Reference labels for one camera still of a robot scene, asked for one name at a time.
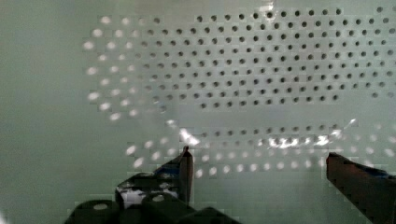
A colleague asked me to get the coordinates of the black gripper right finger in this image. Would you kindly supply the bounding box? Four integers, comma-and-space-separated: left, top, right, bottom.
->
326, 152, 396, 224

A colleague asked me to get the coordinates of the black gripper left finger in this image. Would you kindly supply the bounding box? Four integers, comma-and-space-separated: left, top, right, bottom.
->
115, 146, 193, 209

